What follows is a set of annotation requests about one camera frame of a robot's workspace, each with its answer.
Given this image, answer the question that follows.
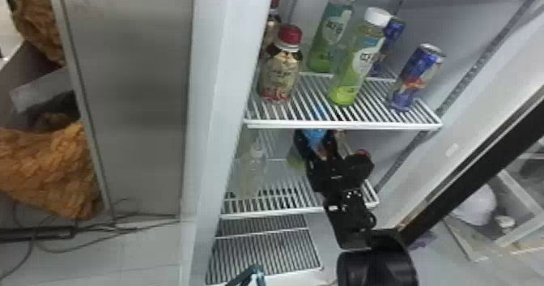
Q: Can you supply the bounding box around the blue bottle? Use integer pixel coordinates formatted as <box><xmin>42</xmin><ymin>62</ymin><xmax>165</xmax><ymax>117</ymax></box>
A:
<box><xmin>287</xmin><ymin>128</ymin><xmax>329</xmax><ymax>169</ymax></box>

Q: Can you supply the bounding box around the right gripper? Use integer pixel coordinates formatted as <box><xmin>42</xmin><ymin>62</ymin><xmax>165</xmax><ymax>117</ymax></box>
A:
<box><xmin>292</xmin><ymin>128</ymin><xmax>349</xmax><ymax>196</ymax></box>

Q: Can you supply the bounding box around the black cable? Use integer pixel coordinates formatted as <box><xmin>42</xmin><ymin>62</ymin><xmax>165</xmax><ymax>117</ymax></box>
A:
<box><xmin>0</xmin><ymin>198</ymin><xmax>181</xmax><ymax>282</ymax></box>

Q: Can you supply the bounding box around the blue can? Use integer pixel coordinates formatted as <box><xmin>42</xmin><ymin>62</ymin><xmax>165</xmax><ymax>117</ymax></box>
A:
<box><xmin>368</xmin><ymin>16</ymin><xmax>406</xmax><ymax>78</ymax></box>
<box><xmin>385</xmin><ymin>43</ymin><xmax>446</xmax><ymax>112</ymax></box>

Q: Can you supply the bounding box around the clear bottle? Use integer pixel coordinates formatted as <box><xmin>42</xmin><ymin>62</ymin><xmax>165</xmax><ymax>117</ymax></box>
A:
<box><xmin>240</xmin><ymin>138</ymin><xmax>270</xmax><ymax>200</ymax></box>

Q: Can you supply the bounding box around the brown bottle red cap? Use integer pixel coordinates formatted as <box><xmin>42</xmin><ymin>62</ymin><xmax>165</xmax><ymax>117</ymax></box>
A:
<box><xmin>257</xmin><ymin>23</ymin><xmax>304</xmax><ymax>105</ymax></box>
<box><xmin>261</xmin><ymin>0</ymin><xmax>283</xmax><ymax>50</ymax></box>

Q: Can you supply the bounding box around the green bottle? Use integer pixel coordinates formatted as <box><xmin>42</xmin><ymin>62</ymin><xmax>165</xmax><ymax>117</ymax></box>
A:
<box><xmin>306</xmin><ymin>0</ymin><xmax>360</xmax><ymax>74</ymax></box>
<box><xmin>328</xmin><ymin>6</ymin><xmax>393</xmax><ymax>107</ymax></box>

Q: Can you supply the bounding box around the white fridge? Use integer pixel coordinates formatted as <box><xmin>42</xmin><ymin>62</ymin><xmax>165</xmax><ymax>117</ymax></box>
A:
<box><xmin>45</xmin><ymin>0</ymin><xmax>544</xmax><ymax>286</ymax></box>

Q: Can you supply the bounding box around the orange cloth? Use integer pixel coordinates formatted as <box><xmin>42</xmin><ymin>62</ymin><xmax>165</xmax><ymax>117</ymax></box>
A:
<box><xmin>3</xmin><ymin>0</ymin><xmax>67</xmax><ymax>66</ymax></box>
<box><xmin>0</xmin><ymin>112</ymin><xmax>104</xmax><ymax>220</ymax></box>

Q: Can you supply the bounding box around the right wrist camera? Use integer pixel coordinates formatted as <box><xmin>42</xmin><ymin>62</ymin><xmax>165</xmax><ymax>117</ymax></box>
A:
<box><xmin>342</xmin><ymin>149</ymin><xmax>376</xmax><ymax>187</ymax></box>

